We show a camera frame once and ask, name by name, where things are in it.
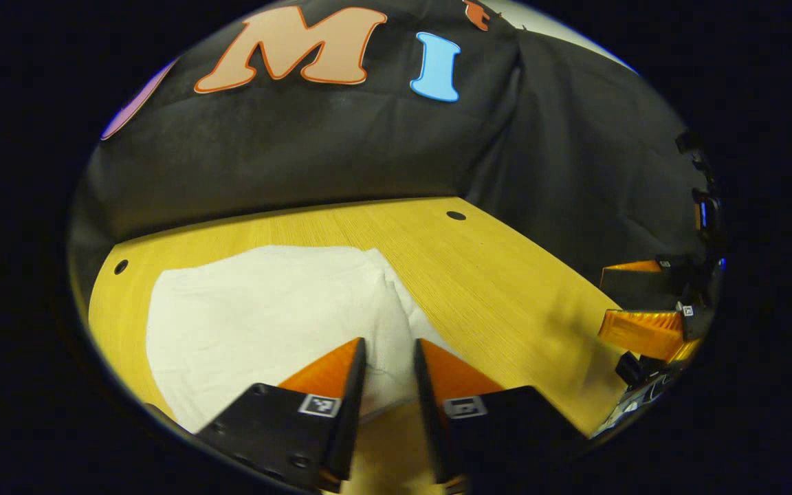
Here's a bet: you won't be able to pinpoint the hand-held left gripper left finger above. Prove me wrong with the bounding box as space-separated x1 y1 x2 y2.
193 337 368 494

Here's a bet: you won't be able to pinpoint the dark patterned object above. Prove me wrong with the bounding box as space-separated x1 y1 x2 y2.
592 351 689 439

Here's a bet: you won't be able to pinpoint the black backdrop cloth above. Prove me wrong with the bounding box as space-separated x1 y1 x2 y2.
69 0 713 305

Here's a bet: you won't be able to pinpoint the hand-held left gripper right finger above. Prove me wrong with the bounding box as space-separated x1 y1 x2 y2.
412 338 590 485

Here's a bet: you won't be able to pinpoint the white jeans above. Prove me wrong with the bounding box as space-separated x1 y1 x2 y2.
145 245 463 435

